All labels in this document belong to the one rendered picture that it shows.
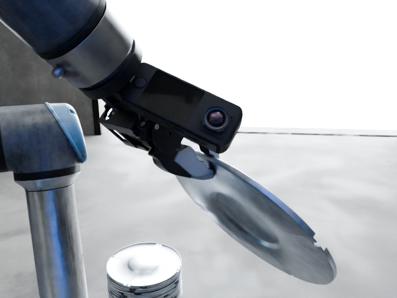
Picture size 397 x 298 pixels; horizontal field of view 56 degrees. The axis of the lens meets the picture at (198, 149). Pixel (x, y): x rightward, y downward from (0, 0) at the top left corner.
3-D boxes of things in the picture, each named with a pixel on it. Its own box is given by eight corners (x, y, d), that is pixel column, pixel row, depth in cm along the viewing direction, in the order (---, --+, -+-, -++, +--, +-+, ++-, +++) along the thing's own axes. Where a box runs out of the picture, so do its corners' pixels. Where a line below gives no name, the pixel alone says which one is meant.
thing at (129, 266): (91, 278, 138) (91, 276, 138) (129, 239, 165) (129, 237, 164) (163, 294, 130) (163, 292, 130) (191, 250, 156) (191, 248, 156)
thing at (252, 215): (240, 252, 74) (243, 249, 74) (371, 313, 49) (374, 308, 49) (145, 149, 64) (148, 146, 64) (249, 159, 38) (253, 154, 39)
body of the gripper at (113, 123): (159, 100, 48) (97, 31, 40) (209, 109, 43) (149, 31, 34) (127, 149, 46) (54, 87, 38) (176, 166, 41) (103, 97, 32)
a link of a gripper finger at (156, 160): (194, 152, 47) (156, 109, 41) (204, 155, 46) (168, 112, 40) (175, 184, 45) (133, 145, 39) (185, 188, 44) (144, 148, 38)
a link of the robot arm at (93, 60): (121, -7, 31) (64, 68, 29) (152, 33, 34) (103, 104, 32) (74, -2, 36) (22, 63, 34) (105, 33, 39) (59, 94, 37)
